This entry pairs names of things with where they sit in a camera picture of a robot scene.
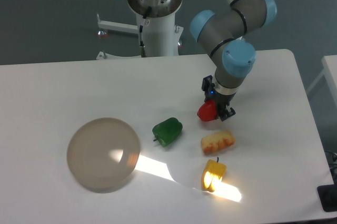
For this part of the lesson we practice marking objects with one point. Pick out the black device at edge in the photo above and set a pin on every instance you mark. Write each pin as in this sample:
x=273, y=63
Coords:
x=327, y=196

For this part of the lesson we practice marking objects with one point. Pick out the white side table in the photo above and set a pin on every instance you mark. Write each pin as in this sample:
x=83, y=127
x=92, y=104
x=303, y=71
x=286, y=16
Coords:
x=326, y=76

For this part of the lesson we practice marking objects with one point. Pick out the green toy pepper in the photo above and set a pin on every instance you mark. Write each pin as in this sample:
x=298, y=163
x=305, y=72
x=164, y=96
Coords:
x=167, y=131

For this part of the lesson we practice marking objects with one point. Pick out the round brown plate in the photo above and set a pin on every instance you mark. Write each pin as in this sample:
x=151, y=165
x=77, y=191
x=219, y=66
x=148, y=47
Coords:
x=102, y=154

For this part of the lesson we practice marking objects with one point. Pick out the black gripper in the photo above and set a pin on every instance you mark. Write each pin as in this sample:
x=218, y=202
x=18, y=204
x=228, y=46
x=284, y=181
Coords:
x=223, y=107

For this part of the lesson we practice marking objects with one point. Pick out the toy bread loaf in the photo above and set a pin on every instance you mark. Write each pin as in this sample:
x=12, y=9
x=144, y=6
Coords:
x=217, y=141

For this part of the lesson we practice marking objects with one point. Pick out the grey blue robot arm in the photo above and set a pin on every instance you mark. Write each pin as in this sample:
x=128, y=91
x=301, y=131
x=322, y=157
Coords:
x=221, y=37

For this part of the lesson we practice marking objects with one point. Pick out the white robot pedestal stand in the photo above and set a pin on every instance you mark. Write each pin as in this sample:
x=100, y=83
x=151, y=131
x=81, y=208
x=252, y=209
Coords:
x=158, y=35

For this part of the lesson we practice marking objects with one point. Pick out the red toy pepper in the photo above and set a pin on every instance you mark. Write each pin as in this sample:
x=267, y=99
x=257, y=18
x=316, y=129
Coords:
x=207, y=112

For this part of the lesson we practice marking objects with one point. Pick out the yellow toy pepper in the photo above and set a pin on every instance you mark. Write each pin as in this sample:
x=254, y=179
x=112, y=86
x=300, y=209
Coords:
x=212, y=175

